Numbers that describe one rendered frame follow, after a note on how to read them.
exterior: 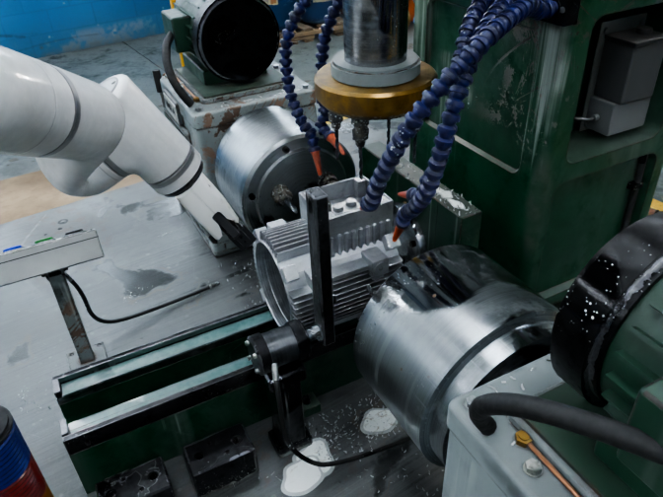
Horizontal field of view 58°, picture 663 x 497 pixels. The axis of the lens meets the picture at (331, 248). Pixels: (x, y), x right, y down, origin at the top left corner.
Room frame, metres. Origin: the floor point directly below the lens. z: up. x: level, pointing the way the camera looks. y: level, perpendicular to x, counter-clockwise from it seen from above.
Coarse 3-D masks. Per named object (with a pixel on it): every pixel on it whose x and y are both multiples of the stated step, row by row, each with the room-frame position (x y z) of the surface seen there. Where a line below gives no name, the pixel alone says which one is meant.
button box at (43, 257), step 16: (48, 240) 0.87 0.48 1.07; (64, 240) 0.86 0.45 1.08; (80, 240) 0.87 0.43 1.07; (96, 240) 0.87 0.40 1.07; (0, 256) 0.82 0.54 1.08; (16, 256) 0.82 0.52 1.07; (32, 256) 0.83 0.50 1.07; (48, 256) 0.84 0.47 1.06; (64, 256) 0.84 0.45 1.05; (80, 256) 0.85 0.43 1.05; (96, 256) 0.86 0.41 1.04; (0, 272) 0.80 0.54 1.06; (16, 272) 0.81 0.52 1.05; (32, 272) 0.82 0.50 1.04; (48, 272) 0.82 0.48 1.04
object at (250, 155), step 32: (256, 128) 1.11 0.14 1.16; (288, 128) 1.08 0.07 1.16; (224, 160) 1.10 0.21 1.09; (256, 160) 1.01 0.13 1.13; (288, 160) 1.03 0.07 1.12; (352, 160) 1.10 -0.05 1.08; (224, 192) 1.10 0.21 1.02; (256, 192) 1.00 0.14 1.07; (288, 192) 1.00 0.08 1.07; (256, 224) 1.00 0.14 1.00
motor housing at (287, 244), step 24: (264, 240) 0.80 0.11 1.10; (288, 240) 0.78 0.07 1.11; (264, 264) 0.86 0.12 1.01; (288, 264) 0.75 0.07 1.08; (336, 264) 0.77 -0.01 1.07; (360, 264) 0.77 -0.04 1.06; (264, 288) 0.84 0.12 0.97; (288, 288) 0.72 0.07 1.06; (336, 288) 0.74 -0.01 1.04; (360, 288) 0.75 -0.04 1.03; (288, 312) 0.80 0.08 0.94; (312, 312) 0.71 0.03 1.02; (336, 312) 0.73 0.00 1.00; (360, 312) 0.76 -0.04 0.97
